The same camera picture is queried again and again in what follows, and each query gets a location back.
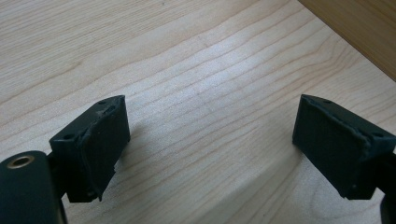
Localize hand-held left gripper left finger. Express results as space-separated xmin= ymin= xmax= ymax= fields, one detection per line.
xmin=49 ymin=94 xmax=132 ymax=203

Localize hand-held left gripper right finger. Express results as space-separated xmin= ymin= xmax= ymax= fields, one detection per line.
xmin=291 ymin=93 xmax=396 ymax=201

